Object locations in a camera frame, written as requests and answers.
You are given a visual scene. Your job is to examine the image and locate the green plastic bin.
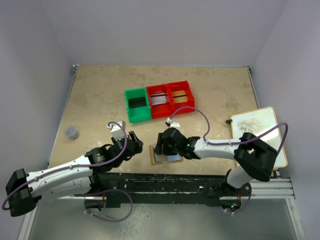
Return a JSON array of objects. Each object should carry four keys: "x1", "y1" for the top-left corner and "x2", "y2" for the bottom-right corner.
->
[{"x1": 124, "y1": 87, "x2": 152, "y2": 123}]

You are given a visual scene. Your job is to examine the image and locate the red bin with silver card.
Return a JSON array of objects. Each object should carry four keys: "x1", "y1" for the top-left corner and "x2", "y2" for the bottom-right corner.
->
[{"x1": 146, "y1": 84, "x2": 174, "y2": 119}]

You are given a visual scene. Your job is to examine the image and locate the gold card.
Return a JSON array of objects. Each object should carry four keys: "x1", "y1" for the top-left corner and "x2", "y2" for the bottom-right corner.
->
[{"x1": 172, "y1": 90, "x2": 188, "y2": 104}]

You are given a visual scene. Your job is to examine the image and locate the red bin with gold card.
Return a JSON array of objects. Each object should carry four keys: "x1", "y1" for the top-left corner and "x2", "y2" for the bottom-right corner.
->
[{"x1": 166, "y1": 80, "x2": 195, "y2": 115}]

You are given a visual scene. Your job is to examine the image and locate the white board with wooden frame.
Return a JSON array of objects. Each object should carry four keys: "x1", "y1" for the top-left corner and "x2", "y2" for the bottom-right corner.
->
[{"x1": 230, "y1": 106, "x2": 288, "y2": 169}]

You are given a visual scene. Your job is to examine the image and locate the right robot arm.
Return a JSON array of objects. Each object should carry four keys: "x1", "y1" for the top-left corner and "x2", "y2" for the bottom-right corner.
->
[{"x1": 153, "y1": 127, "x2": 278, "y2": 189}]

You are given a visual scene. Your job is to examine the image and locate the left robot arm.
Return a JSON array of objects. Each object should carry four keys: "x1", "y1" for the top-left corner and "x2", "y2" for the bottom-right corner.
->
[{"x1": 2, "y1": 131, "x2": 143, "y2": 217}]

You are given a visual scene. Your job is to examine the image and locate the black card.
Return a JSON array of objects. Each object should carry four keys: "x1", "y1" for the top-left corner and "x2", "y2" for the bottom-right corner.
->
[{"x1": 128, "y1": 97, "x2": 146, "y2": 109}]

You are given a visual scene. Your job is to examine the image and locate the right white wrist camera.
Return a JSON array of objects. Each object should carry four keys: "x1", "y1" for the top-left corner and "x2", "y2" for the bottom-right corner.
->
[{"x1": 165, "y1": 118, "x2": 181, "y2": 130}]

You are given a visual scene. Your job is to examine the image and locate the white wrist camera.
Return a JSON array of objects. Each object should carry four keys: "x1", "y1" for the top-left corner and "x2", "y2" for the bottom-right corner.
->
[
  {"x1": 107, "y1": 120, "x2": 126, "y2": 141},
  {"x1": 165, "y1": 118, "x2": 181, "y2": 130}
]

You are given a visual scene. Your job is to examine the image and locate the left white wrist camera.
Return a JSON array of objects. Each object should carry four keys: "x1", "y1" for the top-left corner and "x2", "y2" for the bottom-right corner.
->
[{"x1": 107, "y1": 120, "x2": 126, "y2": 141}]

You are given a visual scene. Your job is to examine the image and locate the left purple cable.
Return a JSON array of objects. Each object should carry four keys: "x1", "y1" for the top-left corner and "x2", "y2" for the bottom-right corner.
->
[{"x1": 1, "y1": 121, "x2": 135, "y2": 222}]

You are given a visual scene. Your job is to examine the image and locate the aluminium frame rail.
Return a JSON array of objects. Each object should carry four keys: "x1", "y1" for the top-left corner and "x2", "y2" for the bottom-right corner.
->
[{"x1": 239, "y1": 176, "x2": 297, "y2": 201}]

